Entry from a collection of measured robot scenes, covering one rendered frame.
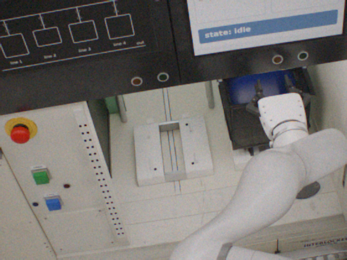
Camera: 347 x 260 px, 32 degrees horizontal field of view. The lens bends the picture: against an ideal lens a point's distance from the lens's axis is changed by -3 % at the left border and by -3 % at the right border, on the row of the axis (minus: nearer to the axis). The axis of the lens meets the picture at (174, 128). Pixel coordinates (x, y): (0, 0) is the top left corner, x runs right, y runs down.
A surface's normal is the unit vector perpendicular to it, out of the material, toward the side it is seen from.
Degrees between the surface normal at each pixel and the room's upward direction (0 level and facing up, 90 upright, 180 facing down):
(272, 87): 94
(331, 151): 41
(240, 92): 94
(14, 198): 90
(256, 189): 22
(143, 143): 0
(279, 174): 33
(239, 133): 93
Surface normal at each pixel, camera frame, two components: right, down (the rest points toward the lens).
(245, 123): 0.11, 0.76
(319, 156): 0.36, -0.28
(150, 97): -0.13, -0.68
